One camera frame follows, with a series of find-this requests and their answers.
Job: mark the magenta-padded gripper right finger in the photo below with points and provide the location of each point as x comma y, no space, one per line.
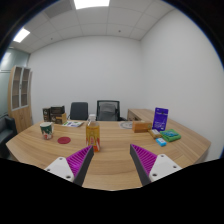
146,159

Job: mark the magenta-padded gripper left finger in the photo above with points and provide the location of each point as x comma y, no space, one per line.
77,160

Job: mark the orange-label drink bottle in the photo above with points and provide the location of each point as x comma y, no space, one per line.
93,135

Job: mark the small blue box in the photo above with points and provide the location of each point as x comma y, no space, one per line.
161,142

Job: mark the flat round red coaster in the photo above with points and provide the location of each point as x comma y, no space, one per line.
64,140

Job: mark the small yellow box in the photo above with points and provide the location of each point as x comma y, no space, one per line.
154,133

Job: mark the orange carton box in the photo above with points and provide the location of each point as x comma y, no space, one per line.
142,126

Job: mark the green pack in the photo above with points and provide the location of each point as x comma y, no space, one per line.
170,135

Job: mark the white green leaflet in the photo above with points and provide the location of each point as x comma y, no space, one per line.
72,124

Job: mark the round grey printed paper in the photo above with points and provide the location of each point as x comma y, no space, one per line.
126,125

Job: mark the green printed mug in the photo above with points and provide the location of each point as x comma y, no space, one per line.
46,130

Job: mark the purple upright package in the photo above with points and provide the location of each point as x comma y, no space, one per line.
160,119

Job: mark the wooden side desk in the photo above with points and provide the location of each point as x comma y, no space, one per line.
140,114

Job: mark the dark solid-back office chair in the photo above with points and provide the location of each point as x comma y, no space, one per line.
79,111

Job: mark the flat black box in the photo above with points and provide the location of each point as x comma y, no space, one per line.
57,110

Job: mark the tall dark brown box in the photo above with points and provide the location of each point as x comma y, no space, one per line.
46,114

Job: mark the grey mesh-back office chair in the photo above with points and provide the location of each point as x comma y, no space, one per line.
107,111

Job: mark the wooden glass-door shelf cabinet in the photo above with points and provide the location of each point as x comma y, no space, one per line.
20,116

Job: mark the black sofa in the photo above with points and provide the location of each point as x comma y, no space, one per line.
6,133

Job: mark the grey ceiling air vent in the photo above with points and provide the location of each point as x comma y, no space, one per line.
60,8

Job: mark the large ceiling light panel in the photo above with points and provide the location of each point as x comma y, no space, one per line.
91,3

